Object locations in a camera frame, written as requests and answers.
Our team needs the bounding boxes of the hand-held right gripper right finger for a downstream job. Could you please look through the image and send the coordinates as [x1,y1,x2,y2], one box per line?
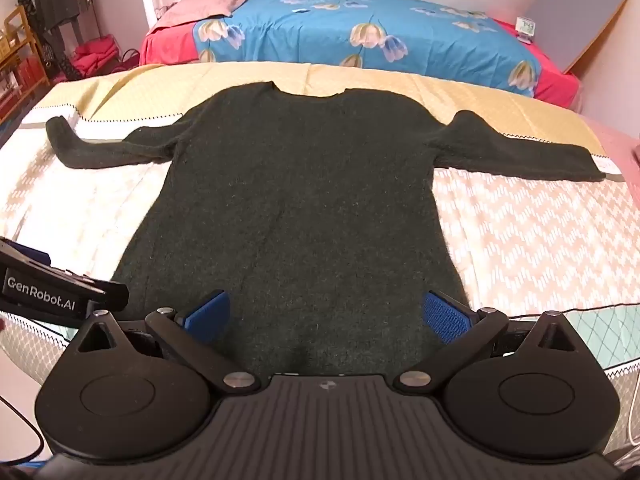
[395,289,584,394]

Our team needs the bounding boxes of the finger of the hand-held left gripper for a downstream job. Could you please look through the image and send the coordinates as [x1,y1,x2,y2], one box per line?
[52,266,131,315]

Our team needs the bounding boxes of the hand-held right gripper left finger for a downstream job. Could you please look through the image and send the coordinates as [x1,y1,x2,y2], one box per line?
[66,289,262,394]

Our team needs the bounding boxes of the dark green sweater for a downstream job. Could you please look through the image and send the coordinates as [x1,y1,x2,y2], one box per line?
[45,80,607,378]

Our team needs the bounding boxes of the hanging dark clothes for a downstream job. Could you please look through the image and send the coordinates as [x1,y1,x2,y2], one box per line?
[12,0,98,81]

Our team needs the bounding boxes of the yellow beige patterned blanket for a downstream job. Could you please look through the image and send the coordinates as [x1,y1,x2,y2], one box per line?
[0,62,640,322]

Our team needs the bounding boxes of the quilted white mattress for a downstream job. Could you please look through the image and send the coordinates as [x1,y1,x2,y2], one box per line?
[0,303,640,441]

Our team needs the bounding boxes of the red cloth pile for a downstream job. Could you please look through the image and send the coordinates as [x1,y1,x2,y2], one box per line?
[70,36,126,77]

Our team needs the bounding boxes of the pink sheet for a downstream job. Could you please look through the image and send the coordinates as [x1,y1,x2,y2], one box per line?
[584,115,640,196]

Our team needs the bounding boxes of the wooden shelf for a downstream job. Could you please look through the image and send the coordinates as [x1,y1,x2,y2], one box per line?
[0,5,51,123]

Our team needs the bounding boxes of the pink blanket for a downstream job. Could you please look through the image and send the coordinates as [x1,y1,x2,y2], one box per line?
[148,0,261,35]

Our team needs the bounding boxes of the blue floral quilt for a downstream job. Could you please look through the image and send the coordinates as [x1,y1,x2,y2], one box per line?
[192,0,543,98]

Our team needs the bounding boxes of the grey board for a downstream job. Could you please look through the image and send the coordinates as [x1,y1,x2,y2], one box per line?
[531,0,633,75]

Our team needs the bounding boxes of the black cable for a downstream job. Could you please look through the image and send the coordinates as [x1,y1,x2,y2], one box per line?
[0,394,46,467]

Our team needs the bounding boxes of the white cable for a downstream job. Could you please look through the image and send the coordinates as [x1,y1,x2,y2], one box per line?
[612,400,640,468]

